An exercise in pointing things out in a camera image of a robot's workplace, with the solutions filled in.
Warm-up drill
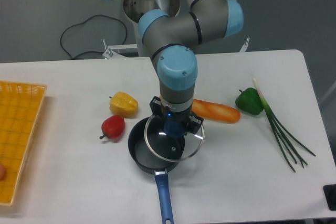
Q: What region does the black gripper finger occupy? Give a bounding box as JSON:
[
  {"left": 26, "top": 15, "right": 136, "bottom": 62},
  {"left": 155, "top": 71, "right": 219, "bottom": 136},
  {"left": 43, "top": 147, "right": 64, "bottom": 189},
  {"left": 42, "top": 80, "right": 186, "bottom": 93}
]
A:
[
  {"left": 184, "top": 112, "right": 204, "bottom": 135},
  {"left": 150, "top": 97, "right": 168, "bottom": 121}
]

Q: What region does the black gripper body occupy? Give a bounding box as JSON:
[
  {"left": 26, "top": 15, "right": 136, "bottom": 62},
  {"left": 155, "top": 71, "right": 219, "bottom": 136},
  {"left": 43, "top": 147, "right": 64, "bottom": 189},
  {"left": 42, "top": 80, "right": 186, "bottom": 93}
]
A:
[{"left": 163, "top": 106, "right": 192, "bottom": 130}]

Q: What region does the glass lid blue knob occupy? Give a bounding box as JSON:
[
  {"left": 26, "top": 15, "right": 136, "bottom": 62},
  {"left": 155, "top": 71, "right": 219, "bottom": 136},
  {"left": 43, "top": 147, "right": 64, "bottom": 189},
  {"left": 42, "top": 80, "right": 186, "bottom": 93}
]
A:
[{"left": 144, "top": 115, "right": 205, "bottom": 163}]

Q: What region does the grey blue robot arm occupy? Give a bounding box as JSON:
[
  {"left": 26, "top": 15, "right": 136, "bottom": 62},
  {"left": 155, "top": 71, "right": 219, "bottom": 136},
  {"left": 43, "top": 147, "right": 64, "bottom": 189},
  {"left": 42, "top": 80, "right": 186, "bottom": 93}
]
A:
[{"left": 137, "top": 0, "right": 244, "bottom": 137}]

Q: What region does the baguette bread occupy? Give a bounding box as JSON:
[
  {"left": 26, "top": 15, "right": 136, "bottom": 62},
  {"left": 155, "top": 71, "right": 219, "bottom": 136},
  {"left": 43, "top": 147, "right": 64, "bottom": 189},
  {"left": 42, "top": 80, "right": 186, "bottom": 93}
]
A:
[{"left": 191, "top": 99, "right": 240, "bottom": 123}]

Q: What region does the yellow bell pepper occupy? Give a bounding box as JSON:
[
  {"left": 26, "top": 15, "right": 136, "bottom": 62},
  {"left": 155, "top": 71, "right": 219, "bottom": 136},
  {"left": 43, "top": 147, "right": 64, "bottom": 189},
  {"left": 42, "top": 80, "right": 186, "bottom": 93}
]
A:
[{"left": 109, "top": 91, "right": 139, "bottom": 118}]

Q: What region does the red bell pepper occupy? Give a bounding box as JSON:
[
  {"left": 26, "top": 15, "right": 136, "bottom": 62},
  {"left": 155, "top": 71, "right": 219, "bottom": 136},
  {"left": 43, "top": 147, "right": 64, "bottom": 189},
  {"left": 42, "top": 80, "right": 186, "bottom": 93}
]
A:
[{"left": 99, "top": 115, "right": 125, "bottom": 140}]

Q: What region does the green bell pepper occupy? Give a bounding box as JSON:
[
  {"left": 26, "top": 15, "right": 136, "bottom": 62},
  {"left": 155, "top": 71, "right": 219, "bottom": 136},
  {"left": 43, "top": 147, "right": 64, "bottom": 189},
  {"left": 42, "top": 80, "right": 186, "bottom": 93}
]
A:
[{"left": 235, "top": 88, "right": 264, "bottom": 115}]

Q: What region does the green onion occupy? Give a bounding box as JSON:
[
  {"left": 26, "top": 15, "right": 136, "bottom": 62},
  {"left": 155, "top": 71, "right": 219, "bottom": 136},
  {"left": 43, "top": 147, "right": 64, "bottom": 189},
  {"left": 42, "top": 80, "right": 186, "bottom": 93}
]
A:
[{"left": 252, "top": 78, "right": 316, "bottom": 173}]

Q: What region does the yellow woven basket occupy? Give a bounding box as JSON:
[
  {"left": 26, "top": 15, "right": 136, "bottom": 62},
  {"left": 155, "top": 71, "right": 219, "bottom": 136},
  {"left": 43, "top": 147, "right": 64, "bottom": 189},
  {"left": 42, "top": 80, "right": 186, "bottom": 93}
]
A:
[{"left": 1, "top": 81, "right": 47, "bottom": 206}]

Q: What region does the black object table corner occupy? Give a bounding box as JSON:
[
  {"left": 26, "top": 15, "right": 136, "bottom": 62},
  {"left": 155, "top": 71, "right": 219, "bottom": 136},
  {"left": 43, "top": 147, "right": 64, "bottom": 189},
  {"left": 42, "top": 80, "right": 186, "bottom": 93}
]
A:
[{"left": 323, "top": 184, "right": 336, "bottom": 211}]

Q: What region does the dark pot blue handle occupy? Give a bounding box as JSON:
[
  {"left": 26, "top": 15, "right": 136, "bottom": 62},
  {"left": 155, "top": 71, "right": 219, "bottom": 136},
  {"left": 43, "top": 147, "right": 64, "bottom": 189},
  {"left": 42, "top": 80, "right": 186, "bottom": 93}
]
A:
[{"left": 128, "top": 118, "right": 178, "bottom": 223}]

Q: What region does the black cable on floor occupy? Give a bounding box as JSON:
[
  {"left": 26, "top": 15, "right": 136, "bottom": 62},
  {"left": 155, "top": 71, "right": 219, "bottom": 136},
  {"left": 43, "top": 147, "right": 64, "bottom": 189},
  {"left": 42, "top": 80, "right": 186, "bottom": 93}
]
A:
[{"left": 60, "top": 15, "right": 128, "bottom": 60}]

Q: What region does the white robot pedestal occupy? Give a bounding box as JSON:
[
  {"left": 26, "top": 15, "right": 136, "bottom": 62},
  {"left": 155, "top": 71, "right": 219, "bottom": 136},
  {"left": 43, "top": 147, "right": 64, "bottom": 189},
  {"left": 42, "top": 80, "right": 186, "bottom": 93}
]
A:
[{"left": 123, "top": 0, "right": 181, "bottom": 57}]

